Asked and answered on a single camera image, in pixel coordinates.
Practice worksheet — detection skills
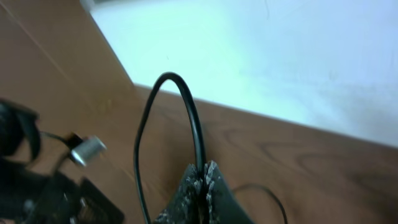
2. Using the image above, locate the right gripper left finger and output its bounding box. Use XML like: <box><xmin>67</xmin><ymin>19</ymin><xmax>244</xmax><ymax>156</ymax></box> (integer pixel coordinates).
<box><xmin>154</xmin><ymin>164</ymin><xmax>202</xmax><ymax>224</ymax></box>

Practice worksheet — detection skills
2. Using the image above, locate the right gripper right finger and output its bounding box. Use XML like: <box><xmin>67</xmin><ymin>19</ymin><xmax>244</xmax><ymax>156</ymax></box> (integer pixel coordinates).
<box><xmin>205</xmin><ymin>161</ymin><xmax>254</xmax><ymax>224</ymax></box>

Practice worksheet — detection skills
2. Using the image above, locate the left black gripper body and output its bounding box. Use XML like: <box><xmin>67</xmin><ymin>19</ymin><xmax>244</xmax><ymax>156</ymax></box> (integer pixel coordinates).
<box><xmin>1</xmin><ymin>159</ymin><xmax>124</xmax><ymax>224</ymax></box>

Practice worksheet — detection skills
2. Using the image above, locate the black cable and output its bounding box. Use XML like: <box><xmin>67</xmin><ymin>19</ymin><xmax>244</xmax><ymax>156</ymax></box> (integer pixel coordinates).
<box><xmin>133</xmin><ymin>72</ymin><xmax>289</xmax><ymax>224</ymax></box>

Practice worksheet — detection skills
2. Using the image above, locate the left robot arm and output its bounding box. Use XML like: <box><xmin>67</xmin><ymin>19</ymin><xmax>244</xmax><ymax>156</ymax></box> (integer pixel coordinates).
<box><xmin>1</xmin><ymin>100</ymin><xmax>124</xmax><ymax>224</ymax></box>

